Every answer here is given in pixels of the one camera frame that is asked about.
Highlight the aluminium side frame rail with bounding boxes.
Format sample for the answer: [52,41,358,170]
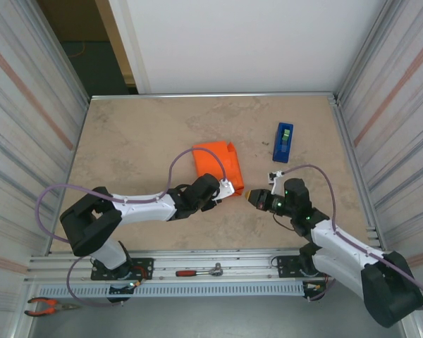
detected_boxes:
[333,100,388,251]

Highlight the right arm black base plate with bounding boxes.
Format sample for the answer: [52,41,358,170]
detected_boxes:
[276,255,341,279]

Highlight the blue tape dispenser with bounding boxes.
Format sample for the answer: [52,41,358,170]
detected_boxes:
[272,122,295,163]

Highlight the orange wrapping paper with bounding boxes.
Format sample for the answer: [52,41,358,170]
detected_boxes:
[192,139,244,198]

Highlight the wide aluminium frame rail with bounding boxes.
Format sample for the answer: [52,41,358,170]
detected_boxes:
[23,248,408,284]

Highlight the narrow aluminium frame rail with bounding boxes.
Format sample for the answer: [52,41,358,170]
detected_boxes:
[90,92,339,104]

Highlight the orange handled pliers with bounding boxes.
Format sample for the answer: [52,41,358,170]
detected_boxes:
[23,297,80,317]

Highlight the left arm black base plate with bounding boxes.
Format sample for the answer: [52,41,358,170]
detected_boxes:
[90,257,154,282]

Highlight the slotted grey cable duct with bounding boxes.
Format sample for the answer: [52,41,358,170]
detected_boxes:
[38,283,306,299]

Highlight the ratchet wrench with red handle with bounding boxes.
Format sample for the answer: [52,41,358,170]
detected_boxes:
[175,262,223,277]

